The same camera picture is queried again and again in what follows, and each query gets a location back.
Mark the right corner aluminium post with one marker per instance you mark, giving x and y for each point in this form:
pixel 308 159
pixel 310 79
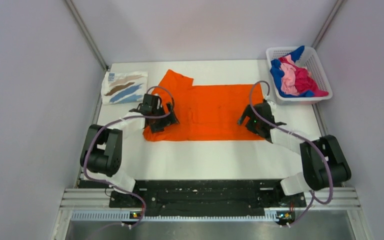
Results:
pixel 326 25

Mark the blue t shirt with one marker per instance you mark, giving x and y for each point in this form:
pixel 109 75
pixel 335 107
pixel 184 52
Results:
pixel 274 53

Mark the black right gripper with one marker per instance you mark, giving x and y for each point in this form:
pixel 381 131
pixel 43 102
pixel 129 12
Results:
pixel 248 112

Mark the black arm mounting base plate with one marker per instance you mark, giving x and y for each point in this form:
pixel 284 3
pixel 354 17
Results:
pixel 203 198

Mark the light pink t shirt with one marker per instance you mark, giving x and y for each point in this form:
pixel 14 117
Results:
pixel 289 78

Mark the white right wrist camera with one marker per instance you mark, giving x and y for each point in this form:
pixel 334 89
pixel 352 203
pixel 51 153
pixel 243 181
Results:
pixel 272 105

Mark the aluminium frame rail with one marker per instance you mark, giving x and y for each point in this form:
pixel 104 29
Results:
pixel 93 204

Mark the left corner aluminium post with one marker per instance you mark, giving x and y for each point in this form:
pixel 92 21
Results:
pixel 86 33

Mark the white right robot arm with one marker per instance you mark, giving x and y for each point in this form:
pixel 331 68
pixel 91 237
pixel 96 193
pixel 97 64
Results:
pixel 323 161

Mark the corner aluminium post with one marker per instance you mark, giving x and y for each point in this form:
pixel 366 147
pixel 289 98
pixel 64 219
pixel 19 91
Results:
pixel 86 33
pixel 326 25

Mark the orange t shirt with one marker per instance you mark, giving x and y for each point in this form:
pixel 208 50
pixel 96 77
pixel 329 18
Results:
pixel 204 112

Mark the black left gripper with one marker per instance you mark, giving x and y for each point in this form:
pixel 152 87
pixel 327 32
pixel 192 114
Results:
pixel 166 122

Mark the white plastic laundry basket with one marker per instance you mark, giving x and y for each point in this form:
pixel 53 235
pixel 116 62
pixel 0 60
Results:
pixel 310 60

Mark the magenta t shirt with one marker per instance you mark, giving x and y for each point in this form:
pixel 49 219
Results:
pixel 306 85

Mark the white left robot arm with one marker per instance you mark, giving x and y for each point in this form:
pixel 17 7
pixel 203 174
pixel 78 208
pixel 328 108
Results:
pixel 103 147

